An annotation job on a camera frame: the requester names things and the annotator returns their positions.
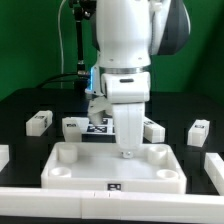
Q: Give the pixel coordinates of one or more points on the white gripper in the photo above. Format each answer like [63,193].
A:
[128,123]

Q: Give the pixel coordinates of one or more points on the white desk top tray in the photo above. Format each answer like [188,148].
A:
[102,167]

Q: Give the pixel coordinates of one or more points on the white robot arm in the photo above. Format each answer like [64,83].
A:
[126,34]

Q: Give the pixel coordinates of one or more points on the marker sheet with tags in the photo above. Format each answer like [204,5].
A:
[86,127]

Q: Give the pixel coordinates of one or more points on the white right fence piece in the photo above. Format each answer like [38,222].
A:
[214,166]

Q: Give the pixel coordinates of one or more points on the white fence piece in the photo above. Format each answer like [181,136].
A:
[4,156]
[214,166]

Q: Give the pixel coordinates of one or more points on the white front fence bar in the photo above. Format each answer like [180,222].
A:
[187,208]

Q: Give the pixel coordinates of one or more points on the white left fence piece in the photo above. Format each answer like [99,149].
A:
[4,156]

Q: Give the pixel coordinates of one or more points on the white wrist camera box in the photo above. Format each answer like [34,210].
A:
[96,109]

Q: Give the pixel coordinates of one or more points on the black camera stand pole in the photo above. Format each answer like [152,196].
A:
[82,9]

